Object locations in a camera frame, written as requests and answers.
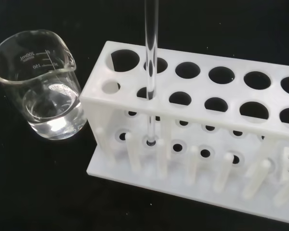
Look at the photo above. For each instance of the white test tube rack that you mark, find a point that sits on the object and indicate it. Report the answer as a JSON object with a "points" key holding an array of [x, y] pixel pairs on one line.
{"points": [[207, 134]]}

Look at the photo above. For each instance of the clear glass beaker with water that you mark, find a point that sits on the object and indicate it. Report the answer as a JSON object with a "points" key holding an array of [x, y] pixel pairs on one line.
{"points": [[38, 89]]}

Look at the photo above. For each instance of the black bench cloth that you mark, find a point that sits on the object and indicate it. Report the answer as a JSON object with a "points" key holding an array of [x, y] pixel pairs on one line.
{"points": [[38, 192]]}

